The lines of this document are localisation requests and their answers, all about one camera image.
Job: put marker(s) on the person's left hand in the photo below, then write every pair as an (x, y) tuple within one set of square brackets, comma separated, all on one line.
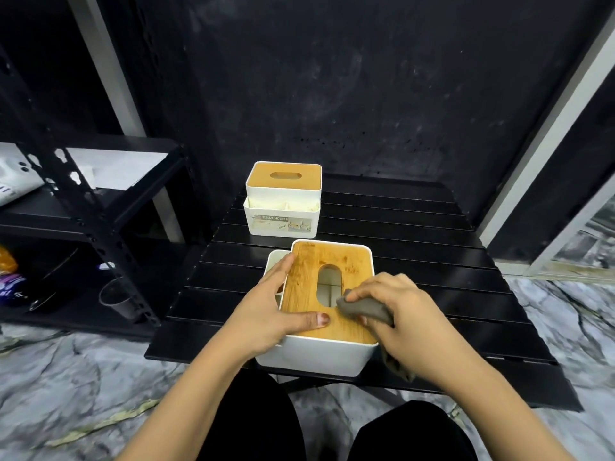
[(259, 326)]

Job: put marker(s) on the person's right hand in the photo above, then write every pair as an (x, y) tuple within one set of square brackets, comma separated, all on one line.
[(423, 336)]

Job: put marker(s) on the grey cleaning cloth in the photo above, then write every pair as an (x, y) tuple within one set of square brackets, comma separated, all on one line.
[(370, 309)]

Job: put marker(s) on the person's left forearm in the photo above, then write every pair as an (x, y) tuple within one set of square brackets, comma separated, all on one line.
[(178, 412)]

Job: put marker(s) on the person's black trousers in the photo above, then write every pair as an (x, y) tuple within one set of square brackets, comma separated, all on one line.
[(259, 422)]

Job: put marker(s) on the grey metal cup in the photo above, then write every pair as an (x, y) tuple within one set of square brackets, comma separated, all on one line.
[(121, 300)]

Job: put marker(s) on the black metal shelf rack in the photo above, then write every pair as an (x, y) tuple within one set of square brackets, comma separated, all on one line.
[(103, 225)]

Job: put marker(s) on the white board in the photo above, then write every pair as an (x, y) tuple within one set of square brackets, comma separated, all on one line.
[(129, 168)]

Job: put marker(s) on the purple snack packet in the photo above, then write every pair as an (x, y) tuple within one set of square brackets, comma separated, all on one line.
[(12, 289)]

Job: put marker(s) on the orange snack packet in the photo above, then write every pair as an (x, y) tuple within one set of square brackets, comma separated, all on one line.
[(6, 260)]

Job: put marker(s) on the white handheld controller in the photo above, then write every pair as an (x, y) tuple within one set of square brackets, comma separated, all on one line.
[(17, 175)]

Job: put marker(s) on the black table leg frame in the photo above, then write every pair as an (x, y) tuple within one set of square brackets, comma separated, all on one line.
[(307, 384)]

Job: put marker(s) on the white door frame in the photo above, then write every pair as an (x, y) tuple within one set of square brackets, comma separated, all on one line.
[(543, 134)]

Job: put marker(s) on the white frame post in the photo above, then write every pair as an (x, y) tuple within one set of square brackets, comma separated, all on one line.
[(110, 67)]

